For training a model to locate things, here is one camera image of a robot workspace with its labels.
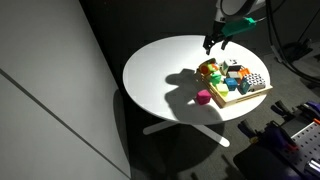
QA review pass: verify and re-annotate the yellow-green cube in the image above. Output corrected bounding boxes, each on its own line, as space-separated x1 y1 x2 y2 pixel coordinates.
215 83 230 98

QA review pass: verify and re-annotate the grey cube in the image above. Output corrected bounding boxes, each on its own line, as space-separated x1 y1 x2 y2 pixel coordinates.
227 70 242 80

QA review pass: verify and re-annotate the large black white patterned cube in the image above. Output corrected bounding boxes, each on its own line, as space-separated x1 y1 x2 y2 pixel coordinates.
237 73 267 96

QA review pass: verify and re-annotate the grey partition board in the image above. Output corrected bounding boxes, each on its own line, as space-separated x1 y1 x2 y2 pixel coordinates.
0 0 132 180

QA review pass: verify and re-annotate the orange cube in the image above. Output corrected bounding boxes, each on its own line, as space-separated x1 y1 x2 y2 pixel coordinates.
237 67 252 80

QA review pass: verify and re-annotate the multicolour plush square orange circle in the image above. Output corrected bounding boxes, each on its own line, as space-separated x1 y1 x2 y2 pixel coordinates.
198 58 221 76

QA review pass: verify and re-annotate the white table base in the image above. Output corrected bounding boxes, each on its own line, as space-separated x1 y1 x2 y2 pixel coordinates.
143 120 231 148

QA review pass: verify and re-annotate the dark floor device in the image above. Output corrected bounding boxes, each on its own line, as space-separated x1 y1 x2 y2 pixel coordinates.
278 38 316 64

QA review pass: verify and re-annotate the purple black spring clamp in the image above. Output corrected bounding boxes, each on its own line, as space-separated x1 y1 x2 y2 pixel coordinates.
270 99 320 126
238 119 298 153

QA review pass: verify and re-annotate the magenta cube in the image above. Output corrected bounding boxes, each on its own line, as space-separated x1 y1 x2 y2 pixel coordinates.
195 89 213 106

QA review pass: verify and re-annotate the small green cube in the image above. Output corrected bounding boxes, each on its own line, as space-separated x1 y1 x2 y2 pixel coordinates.
209 73 223 87

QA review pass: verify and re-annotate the silver metal cylinder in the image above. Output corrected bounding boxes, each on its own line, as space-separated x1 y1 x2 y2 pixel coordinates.
304 159 320 176

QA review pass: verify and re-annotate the shallow wooden box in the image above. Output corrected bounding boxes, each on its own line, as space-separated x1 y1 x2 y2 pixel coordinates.
195 58 274 109

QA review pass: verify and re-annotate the blue cube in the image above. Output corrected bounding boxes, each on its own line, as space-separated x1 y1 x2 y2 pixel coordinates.
224 77 239 92

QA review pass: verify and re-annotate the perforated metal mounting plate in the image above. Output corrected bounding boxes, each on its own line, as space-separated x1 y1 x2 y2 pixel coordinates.
289 121 320 178

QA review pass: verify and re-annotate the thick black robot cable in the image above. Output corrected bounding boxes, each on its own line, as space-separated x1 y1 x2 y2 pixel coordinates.
264 0 320 86

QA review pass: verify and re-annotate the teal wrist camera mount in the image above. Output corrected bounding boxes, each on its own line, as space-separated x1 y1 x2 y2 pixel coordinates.
220 17 258 38

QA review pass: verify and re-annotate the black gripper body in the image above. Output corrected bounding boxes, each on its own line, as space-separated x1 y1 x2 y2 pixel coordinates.
209 20 233 40

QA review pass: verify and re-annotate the black white striped cube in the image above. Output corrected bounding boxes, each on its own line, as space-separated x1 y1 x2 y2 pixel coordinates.
219 58 243 76

